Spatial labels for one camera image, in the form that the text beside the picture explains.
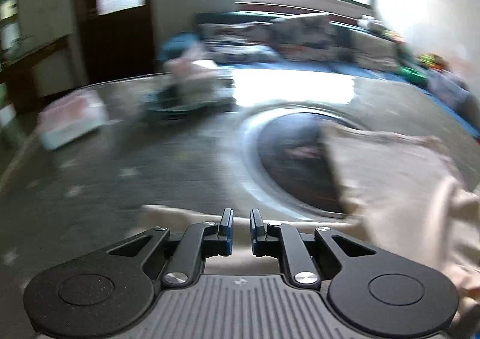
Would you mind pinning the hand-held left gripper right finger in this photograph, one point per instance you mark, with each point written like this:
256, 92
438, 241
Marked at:
256, 230

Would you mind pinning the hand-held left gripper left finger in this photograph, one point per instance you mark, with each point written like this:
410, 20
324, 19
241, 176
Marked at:
226, 230

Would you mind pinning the cream cloth garment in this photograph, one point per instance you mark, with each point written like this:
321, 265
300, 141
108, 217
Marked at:
393, 181

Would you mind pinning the round black inset cooktop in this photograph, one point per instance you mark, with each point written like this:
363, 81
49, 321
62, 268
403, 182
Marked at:
285, 174

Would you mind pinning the grey quilted table cover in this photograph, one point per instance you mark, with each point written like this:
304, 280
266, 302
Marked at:
150, 174

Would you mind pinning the blue sofa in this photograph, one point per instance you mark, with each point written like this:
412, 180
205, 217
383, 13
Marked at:
270, 66

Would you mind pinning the clear plastic pink packet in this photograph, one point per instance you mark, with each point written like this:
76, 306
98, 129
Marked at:
187, 67

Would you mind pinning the pink tissue packet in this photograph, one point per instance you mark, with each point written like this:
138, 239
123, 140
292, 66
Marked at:
71, 119

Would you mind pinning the butterfly print pillow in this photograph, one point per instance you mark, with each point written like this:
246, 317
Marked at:
236, 37
303, 35

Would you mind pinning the grey pillow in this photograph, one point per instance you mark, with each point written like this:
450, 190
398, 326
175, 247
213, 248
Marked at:
375, 50

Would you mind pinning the dark wooden door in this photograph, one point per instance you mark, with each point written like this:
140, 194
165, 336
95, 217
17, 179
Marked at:
120, 42

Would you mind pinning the green toy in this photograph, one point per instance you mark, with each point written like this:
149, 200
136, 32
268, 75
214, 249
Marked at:
414, 74

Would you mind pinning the pale purple cloth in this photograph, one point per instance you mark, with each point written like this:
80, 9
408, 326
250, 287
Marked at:
450, 95

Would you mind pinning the dark wooden cabinet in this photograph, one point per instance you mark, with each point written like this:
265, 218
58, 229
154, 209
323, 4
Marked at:
22, 72

